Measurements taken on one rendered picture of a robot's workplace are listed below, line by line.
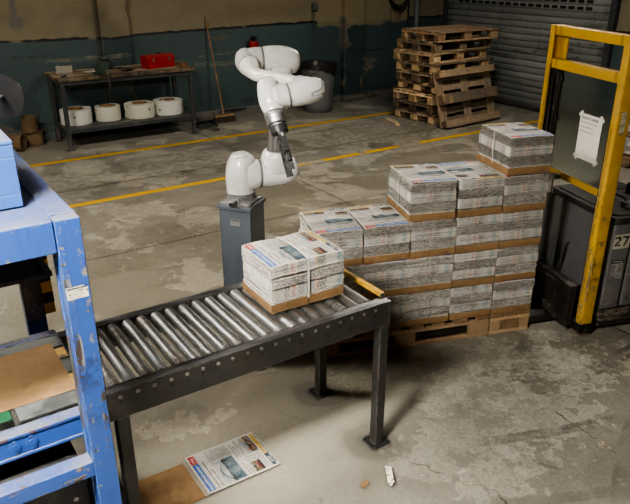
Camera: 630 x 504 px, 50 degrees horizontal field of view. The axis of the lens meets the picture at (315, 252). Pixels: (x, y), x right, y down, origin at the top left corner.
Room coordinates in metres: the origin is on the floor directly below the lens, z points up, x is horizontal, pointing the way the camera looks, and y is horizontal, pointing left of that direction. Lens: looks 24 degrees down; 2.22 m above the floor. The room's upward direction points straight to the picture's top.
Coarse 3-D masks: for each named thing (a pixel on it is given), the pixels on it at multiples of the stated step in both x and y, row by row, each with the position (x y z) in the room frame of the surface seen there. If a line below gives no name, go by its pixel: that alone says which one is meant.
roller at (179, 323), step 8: (168, 312) 2.60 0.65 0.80; (176, 312) 2.60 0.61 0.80; (176, 320) 2.52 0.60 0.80; (184, 320) 2.53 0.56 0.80; (176, 328) 2.50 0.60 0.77; (184, 328) 2.46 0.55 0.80; (192, 328) 2.46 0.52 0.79; (184, 336) 2.43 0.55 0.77; (192, 336) 2.39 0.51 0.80; (200, 336) 2.39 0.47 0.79; (192, 344) 2.36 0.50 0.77; (200, 344) 2.33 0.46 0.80; (208, 344) 2.33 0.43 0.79; (200, 352) 2.30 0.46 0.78; (208, 352) 2.26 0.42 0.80
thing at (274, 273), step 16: (272, 240) 2.86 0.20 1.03; (256, 256) 2.67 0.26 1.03; (272, 256) 2.67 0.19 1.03; (288, 256) 2.68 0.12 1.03; (256, 272) 2.69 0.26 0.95; (272, 272) 2.56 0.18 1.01; (288, 272) 2.60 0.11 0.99; (256, 288) 2.69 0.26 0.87; (272, 288) 2.57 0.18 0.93; (288, 288) 2.61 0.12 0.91; (272, 304) 2.56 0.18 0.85
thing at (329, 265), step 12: (300, 240) 2.86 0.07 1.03; (312, 240) 2.85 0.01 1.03; (324, 240) 2.85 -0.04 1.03; (312, 252) 2.72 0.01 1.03; (324, 252) 2.72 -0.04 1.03; (336, 252) 2.73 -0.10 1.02; (324, 264) 2.70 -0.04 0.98; (336, 264) 2.73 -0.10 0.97; (324, 276) 2.70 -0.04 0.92; (336, 276) 2.74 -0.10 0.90; (324, 288) 2.70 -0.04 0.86
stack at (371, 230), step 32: (320, 224) 3.59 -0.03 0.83; (352, 224) 3.58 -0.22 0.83; (384, 224) 3.58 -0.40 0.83; (416, 224) 3.61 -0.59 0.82; (448, 224) 3.66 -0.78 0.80; (480, 224) 3.72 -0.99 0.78; (352, 256) 3.50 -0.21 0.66; (448, 256) 3.66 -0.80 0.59; (480, 256) 3.72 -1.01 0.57; (352, 288) 3.50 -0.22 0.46; (384, 288) 3.56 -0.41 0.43; (448, 288) 3.69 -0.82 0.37; (480, 288) 3.73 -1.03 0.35; (448, 320) 3.90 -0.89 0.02; (480, 320) 3.73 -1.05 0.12; (352, 352) 3.50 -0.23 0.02
